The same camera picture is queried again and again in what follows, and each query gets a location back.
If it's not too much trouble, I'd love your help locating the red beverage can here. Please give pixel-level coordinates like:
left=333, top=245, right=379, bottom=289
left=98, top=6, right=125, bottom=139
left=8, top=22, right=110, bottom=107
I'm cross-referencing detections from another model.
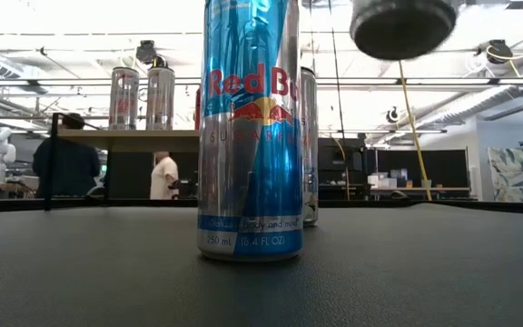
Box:
left=192, top=86, right=202, bottom=132

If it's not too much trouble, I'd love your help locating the black aluminium table frame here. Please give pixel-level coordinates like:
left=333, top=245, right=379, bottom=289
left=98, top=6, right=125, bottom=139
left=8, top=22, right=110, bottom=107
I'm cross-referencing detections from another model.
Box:
left=0, top=195, right=523, bottom=215

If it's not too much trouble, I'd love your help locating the person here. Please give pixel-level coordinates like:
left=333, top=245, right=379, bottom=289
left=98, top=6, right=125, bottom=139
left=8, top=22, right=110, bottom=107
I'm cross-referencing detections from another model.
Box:
left=149, top=151, right=181, bottom=201
left=32, top=112, right=103, bottom=201

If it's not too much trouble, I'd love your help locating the white box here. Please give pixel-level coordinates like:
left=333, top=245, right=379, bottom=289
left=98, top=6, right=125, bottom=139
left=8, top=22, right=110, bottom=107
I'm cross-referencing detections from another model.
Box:
left=367, top=171, right=392, bottom=190

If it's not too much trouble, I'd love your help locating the black ceiling cable reel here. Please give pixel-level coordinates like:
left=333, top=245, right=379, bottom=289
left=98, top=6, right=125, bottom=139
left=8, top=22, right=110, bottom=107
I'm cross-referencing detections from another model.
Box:
left=134, top=39, right=159, bottom=65

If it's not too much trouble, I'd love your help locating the wooden background desk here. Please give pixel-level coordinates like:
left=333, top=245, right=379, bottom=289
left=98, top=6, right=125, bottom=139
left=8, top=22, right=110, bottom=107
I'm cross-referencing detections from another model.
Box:
left=319, top=183, right=471, bottom=193

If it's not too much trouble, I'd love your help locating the silver can with red print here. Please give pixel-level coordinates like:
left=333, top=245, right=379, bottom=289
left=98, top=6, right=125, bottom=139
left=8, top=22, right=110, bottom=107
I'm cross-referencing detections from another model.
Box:
left=108, top=66, right=141, bottom=132

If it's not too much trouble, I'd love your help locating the leaf pattern panel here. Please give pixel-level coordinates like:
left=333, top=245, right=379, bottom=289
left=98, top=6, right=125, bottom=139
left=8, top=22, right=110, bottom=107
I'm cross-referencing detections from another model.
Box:
left=487, top=144, right=523, bottom=203

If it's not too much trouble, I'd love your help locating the ceiling reel yellow cable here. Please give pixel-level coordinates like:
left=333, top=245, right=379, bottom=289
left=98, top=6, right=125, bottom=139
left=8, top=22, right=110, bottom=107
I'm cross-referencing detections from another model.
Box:
left=485, top=38, right=516, bottom=65

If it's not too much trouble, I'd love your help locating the Red Bull sugarfree can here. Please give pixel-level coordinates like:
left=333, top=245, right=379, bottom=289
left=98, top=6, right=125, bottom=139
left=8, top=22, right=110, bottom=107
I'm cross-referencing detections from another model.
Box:
left=196, top=0, right=305, bottom=263

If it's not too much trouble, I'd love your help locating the black table mat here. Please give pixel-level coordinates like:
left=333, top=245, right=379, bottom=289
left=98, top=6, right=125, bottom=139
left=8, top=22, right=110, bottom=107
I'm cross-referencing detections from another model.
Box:
left=0, top=203, right=523, bottom=327

